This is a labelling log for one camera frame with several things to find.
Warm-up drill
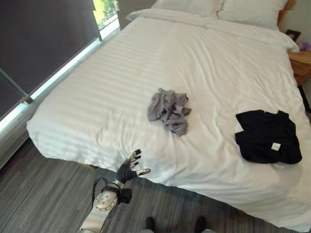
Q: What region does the dark roller blind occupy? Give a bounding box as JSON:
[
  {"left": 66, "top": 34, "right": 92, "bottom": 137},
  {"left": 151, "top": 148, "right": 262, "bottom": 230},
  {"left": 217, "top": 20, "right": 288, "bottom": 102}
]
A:
[{"left": 0, "top": 0, "right": 99, "bottom": 117}]

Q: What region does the wooden headboard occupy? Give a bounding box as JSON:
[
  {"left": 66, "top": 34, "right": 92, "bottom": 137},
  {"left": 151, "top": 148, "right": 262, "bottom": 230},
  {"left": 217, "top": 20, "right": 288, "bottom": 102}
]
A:
[{"left": 277, "top": 0, "right": 296, "bottom": 27}]

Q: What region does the robot left foot dark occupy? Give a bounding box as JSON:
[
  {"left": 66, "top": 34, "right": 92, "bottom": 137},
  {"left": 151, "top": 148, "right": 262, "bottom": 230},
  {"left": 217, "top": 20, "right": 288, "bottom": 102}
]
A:
[{"left": 144, "top": 216, "right": 156, "bottom": 233}]

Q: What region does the black garment with white label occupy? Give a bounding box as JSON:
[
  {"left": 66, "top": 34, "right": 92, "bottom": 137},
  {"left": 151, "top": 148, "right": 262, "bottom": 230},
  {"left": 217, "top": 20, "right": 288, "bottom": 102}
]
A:
[{"left": 234, "top": 109, "right": 303, "bottom": 165}]

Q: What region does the white pillow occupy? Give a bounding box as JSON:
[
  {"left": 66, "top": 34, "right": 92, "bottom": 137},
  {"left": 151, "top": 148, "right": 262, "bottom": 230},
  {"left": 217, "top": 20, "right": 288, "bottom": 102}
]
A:
[
  {"left": 150, "top": 0, "right": 225, "bottom": 17},
  {"left": 217, "top": 0, "right": 290, "bottom": 31}
]

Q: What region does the grey crumpled garment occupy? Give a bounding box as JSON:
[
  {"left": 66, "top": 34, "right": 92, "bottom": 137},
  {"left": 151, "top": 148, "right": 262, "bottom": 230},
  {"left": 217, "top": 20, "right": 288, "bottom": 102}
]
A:
[{"left": 147, "top": 87, "right": 192, "bottom": 137}]

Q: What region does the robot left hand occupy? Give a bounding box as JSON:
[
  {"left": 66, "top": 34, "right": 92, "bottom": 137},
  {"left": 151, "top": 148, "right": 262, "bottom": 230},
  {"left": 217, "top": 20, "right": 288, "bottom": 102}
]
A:
[{"left": 117, "top": 149, "right": 151, "bottom": 184}]

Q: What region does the robot right foot dark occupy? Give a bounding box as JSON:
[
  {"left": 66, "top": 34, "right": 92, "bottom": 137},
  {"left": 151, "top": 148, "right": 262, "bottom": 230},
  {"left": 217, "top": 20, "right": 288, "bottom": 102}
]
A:
[{"left": 194, "top": 215, "right": 207, "bottom": 233}]

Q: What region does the white striped duvet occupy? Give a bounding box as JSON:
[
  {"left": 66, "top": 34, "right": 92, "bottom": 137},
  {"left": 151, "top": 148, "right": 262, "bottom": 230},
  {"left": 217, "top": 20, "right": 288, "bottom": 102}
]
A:
[{"left": 26, "top": 8, "right": 311, "bottom": 233}]

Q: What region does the robot foot dark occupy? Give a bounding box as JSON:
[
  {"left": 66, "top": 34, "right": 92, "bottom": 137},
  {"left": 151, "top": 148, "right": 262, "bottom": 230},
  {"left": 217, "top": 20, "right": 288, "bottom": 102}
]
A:
[
  {"left": 144, "top": 216, "right": 156, "bottom": 233},
  {"left": 194, "top": 215, "right": 207, "bottom": 233}
]

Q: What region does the wooden bedside table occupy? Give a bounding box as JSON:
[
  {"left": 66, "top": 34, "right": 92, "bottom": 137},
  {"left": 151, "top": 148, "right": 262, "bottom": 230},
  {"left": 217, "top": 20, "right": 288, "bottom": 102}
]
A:
[{"left": 288, "top": 50, "right": 311, "bottom": 86}]

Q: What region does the dark picture frame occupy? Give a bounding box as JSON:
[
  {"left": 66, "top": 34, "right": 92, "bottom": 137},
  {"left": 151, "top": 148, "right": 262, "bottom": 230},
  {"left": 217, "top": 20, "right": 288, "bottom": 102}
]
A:
[{"left": 284, "top": 29, "right": 301, "bottom": 42}]

